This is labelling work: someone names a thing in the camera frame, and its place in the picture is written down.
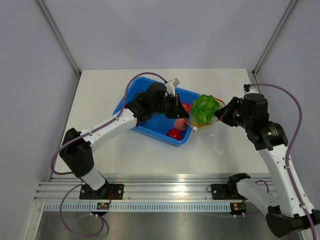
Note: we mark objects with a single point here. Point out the red toy apple bottom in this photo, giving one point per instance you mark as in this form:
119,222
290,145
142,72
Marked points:
175,134

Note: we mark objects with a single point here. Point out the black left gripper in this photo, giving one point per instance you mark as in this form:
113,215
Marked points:
178,111

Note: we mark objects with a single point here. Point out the green toy lettuce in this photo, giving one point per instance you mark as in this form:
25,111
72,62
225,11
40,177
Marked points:
203,109

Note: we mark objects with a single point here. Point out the red toy apple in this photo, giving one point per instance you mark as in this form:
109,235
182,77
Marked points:
187,107
175,134

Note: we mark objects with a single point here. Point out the aluminium table rail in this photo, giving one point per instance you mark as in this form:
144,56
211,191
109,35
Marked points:
141,187

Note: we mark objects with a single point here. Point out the pink toy peach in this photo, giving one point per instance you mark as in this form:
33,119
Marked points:
180,124

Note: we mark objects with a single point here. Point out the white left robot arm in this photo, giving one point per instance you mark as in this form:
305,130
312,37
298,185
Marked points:
78,147

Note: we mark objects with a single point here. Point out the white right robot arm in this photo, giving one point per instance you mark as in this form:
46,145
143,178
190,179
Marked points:
291,211

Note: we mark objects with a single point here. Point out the clear zip bag orange zipper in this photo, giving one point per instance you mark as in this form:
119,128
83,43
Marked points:
212,134

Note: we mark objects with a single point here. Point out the red toy apple top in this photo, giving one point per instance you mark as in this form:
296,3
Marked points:
187,107

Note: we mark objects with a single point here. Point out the blue plastic bin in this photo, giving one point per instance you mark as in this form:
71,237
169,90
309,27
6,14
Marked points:
158,126

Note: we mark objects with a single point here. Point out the white slotted cable duct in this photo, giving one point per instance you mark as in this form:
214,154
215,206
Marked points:
193,207

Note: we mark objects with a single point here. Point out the toy pineapple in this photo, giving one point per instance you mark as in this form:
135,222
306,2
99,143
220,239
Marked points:
138,95

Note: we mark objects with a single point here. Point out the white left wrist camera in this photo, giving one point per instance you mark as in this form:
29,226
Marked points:
171,86

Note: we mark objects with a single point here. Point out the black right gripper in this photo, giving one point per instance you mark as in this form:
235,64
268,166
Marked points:
224,114

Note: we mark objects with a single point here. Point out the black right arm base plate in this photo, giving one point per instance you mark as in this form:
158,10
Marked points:
221,191

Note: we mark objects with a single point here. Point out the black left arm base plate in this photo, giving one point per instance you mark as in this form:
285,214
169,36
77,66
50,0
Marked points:
108,191

